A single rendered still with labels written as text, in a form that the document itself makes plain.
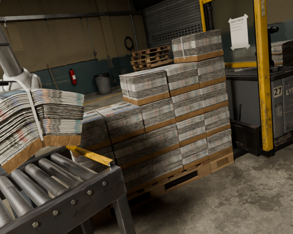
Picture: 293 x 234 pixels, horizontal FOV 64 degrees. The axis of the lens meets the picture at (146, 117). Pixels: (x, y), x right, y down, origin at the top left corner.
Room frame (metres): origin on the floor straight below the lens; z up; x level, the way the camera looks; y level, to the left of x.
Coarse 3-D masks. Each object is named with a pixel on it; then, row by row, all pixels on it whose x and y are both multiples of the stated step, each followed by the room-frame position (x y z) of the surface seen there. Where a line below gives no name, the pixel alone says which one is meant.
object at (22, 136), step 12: (0, 96) 0.91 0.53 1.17; (12, 96) 0.82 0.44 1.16; (0, 108) 0.79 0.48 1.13; (12, 108) 0.82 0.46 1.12; (0, 120) 0.79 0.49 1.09; (12, 120) 0.81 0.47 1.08; (24, 120) 0.84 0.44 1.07; (0, 132) 0.78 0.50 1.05; (12, 132) 0.81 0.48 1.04; (24, 132) 0.83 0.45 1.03; (0, 144) 0.78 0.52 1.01; (12, 144) 0.80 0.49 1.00; (24, 144) 0.83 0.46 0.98; (0, 156) 0.78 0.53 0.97; (12, 156) 0.79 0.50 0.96
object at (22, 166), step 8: (48, 152) 1.21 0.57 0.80; (56, 152) 1.20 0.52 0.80; (64, 152) 1.22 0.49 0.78; (32, 160) 1.14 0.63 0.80; (72, 160) 1.24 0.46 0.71; (24, 168) 1.09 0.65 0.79; (40, 168) 1.13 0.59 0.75; (8, 176) 1.04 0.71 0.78; (16, 184) 1.05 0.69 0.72; (0, 192) 1.00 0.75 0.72
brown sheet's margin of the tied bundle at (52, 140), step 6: (48, 138) 0.88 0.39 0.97; (54, 138) 0.89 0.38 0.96; (60, 138) 0.91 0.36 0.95; (66, 138) 0.92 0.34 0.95; (72, 138) 0.94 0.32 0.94; (78, 138) 0.95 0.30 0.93; (48, 144) 0.87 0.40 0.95; (54, 144) 0.89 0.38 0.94; (60, 144) 0.90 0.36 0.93; (66, 144) 0.92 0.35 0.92; (72, 144) 0.93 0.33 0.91; (78, 144) 0.95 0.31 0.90
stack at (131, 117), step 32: (192, 96) 1.96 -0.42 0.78; (96, 128) 1.63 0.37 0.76; (128, 128) 1.73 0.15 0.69; (160, 128) 1.83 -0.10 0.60; (192, 128) 1.94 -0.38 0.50; (128, 160) 1.71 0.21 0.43; (160, 160) 1.81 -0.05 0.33; (192, 160) 1.92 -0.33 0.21; (160, 192) 1.78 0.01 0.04; (96, 224) 1.56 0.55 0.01
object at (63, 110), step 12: (48, 96) 0.90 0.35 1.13; (60, 96) 0.93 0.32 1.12; (72, 96) 0.96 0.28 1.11; (48, 108) 0.90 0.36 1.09; (60, 108) 0.92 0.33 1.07; (72, 108) 0.95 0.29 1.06; (48, 120) 0.89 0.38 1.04; (60, 120) 0.92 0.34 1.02; (72, 120) 0.95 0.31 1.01; (48, 132) 0.89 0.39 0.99; (60, 132) 0.91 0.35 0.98; (72, 132) 0.94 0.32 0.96
